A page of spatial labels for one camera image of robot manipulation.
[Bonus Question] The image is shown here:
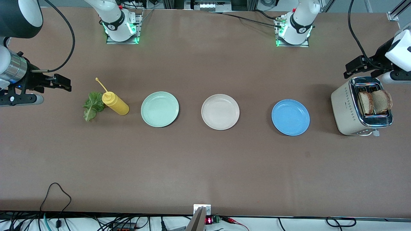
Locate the black coiled cable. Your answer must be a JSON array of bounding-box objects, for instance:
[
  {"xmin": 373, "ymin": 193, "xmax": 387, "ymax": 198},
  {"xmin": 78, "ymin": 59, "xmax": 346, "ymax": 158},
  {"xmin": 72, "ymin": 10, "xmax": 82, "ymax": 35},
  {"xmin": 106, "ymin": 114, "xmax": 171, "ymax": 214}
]
[{"xmin": 326, "ymin": 217, "xmax": 357, "ymax": 227}]

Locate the short black table cable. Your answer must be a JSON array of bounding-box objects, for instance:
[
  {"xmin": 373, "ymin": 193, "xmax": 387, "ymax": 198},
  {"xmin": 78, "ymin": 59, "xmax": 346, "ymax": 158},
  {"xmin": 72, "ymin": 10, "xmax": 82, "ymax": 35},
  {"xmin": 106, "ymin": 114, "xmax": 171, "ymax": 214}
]
[{"xmin": 253, "ymin": 9, "xmax": 281, "ymax": 20}]

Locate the green lettuce leaf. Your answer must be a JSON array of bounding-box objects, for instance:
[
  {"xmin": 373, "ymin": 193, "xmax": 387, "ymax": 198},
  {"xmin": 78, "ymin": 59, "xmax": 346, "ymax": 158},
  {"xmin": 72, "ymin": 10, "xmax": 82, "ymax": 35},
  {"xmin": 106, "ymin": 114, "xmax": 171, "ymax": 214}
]
[{"xmin": 82, "ymin": 91, "xmax": 107, "ymax": 122}]

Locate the aluminium frame profile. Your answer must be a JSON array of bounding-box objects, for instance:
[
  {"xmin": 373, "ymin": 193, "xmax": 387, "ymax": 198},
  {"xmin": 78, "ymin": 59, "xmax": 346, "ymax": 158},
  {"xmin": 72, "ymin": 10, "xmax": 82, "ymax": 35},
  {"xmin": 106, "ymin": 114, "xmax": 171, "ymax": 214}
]
[{"xmin": 387, "ymin": 0, "xmax": 411, "ymax": 21}]

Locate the cream chrome toaster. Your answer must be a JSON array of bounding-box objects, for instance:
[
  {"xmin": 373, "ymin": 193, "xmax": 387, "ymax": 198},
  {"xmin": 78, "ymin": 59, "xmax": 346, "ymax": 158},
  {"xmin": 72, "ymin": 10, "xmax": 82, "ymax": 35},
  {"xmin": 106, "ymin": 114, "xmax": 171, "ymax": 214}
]
[{"xmin": 331, "ymin": 76, "xmax": 394, "ymax": 137}]

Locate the white metal bracket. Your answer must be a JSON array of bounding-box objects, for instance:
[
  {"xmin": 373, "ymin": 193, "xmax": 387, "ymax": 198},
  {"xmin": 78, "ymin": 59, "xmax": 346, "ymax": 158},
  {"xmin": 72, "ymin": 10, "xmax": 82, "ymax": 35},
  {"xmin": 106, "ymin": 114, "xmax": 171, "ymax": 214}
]
[{"xmin": 193, "ymin": 204, "xmax": 212, "ymax": 216}]

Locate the control box with white lights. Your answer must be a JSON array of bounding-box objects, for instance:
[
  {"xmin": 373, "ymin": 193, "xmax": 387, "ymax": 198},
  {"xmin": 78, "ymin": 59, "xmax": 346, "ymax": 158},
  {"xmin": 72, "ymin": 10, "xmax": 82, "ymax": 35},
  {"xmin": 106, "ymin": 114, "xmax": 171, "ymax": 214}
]
[{"xmin": 184, "ymin": 0, "xmax": 232, "ymax": 12}]

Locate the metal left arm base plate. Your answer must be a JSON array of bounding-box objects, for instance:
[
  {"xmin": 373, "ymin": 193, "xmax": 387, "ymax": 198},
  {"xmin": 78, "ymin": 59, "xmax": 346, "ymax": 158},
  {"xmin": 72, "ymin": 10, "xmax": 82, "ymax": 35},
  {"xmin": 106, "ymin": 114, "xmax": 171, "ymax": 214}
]
[{"xmin": 275, "ymin": 16, "xmax": 310, "ymax": 48}]

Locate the black looped cable with ferrite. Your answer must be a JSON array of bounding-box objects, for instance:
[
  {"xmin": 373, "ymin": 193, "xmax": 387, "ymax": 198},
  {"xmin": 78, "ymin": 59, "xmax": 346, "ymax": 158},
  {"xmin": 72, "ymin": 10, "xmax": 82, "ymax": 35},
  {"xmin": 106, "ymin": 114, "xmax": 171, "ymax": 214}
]
[{"xmin": 39, "ymin": 182, "xmax": 72, "ymax": 230}]

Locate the red clip wire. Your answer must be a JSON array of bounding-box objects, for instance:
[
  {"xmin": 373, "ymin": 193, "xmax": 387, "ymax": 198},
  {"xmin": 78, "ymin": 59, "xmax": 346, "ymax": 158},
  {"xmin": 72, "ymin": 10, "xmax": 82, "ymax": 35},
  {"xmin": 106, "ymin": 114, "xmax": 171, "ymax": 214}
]
[{"xmin": 221, "ymin": 216, "xmax": 250, "ymax": 231}]

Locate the yellow squeeze bottle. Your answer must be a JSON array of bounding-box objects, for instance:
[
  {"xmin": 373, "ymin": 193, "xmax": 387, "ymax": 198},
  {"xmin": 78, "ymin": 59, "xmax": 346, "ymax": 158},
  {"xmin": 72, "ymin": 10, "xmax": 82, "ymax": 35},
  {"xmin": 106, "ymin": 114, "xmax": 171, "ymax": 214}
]
[{"xmin": 95, "ymin": 77, "xmax": 130, "ymax": 116}]

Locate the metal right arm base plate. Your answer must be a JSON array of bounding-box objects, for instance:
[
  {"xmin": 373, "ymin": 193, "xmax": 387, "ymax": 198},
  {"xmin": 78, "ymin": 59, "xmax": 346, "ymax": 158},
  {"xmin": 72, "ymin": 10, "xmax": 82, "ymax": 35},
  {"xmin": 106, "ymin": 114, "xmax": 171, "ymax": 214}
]
[{"xmin": 106, "ymin": 9, "xmax": 142, "ymax": 45}]

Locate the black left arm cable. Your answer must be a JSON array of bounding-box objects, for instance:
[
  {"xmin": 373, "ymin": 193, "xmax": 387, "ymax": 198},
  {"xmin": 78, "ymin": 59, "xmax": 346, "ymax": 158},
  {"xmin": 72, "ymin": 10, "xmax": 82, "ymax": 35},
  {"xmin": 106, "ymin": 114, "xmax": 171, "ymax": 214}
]
[{"xmin": 348, "ymin": 0, "xmax": 378, "ymax": 69}]

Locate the dark crust bread slice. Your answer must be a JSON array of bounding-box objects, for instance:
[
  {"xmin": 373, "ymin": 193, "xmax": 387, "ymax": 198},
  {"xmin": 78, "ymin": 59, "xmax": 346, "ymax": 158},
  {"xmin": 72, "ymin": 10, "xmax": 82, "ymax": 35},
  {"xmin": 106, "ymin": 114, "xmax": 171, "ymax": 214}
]
[{"xmin": 372, "ymin": 90, "xmax": 393, "ymax": 114}]

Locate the mint green plate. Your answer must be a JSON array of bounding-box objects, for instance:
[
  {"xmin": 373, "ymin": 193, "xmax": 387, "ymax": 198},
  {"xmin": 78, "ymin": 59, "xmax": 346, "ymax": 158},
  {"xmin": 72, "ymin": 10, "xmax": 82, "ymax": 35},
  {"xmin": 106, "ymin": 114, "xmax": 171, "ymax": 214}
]
[{"xmin": 141, "ymin": 91, "xmax": 179, "ymax": 128}]

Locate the beige plate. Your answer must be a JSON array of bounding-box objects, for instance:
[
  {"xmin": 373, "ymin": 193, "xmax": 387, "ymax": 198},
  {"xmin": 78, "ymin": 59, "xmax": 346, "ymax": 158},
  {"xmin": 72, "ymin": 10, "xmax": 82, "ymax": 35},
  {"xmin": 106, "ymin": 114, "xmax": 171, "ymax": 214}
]
[{"xmin": 201, "ymin": 94, "xmax": 240, "ymax": 131}]

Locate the blue plate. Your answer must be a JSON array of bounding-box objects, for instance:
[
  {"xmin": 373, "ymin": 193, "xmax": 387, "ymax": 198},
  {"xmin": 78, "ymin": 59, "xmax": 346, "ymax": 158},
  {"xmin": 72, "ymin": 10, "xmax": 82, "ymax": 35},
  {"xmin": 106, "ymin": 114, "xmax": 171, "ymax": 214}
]
[{"xmin": 271, "ymin": 99, "xmax": 310, "ymax": 136}]

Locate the grey aluminium camera pole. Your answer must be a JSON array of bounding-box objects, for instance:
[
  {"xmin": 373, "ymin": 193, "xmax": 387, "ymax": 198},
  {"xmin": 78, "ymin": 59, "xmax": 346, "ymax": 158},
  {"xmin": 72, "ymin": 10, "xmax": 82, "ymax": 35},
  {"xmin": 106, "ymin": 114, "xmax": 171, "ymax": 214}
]
[{"xmin": 185, "ymin": 206, "xmax": 206, "ymax": 231}]

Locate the long black table cable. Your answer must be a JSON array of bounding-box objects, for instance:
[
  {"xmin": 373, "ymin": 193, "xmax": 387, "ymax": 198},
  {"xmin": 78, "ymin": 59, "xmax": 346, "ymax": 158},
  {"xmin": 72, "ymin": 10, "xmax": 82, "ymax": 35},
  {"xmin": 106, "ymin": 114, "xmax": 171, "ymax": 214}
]
[{"xmin": 209, "ymin": 12, "xmax": 283, "ymax": 28}]

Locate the light bread slice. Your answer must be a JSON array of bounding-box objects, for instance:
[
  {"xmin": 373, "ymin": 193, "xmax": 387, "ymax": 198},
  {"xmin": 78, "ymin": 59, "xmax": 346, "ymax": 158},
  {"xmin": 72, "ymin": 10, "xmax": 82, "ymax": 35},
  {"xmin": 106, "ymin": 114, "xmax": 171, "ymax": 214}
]
[{"xmin": 358, "ymin": 91, "xmax": 375, "ymax": 116}]

